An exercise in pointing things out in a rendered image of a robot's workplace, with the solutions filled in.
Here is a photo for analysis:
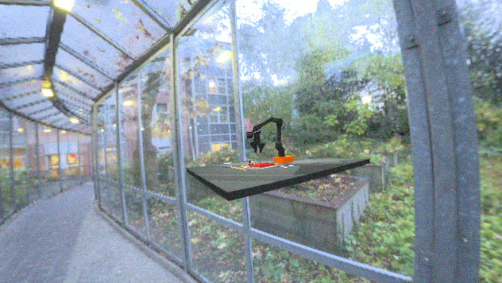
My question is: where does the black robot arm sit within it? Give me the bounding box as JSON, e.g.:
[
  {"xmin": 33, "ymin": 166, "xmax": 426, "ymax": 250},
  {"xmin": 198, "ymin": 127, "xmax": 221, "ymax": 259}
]
[{"xmin": 246, "ymin": 117, "xmax": 286, "ymax": 157}]

